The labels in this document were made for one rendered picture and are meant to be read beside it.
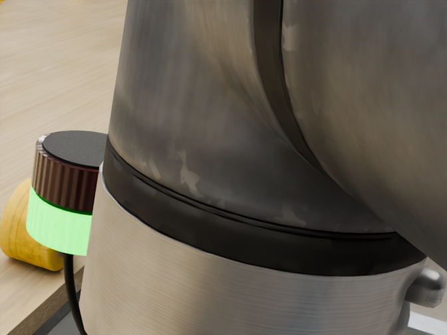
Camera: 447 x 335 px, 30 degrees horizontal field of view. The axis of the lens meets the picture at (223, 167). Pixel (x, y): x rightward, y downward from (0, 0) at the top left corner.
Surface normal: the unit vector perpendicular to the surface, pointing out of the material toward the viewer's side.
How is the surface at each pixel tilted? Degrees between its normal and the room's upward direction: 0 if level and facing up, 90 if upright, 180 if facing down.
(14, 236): 90
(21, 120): 0
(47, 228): 90
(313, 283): 90
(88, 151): 0
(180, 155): 90
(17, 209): 56
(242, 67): 119
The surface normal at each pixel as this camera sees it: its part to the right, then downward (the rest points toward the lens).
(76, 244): 0.07, 0.36
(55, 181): -0.48, 0.22
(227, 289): -0.27, 0.29
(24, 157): 0.19, -0.92
